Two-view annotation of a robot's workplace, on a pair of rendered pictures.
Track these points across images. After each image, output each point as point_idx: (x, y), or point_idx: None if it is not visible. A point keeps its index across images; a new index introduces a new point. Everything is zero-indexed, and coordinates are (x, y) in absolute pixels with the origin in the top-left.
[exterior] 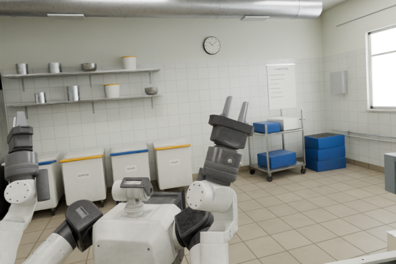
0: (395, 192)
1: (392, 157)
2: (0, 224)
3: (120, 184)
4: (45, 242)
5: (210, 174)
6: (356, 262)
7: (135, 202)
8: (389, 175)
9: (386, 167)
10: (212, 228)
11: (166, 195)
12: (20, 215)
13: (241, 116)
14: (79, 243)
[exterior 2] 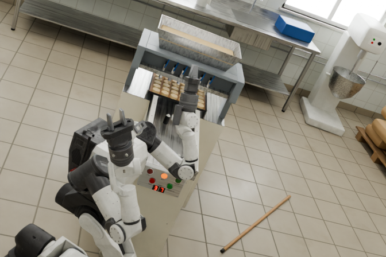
0: (138, 68)
1: (144, 47)
2: (132, 191)
3: (137, 131)
4: (110, 193)
5: (193, 109)
6: (152, 118)
7: None
8: (137, 58)
9: (136, 53)
10: (181, 132)
11: (99, 124)
12: (119, 183)
13: None
14: None
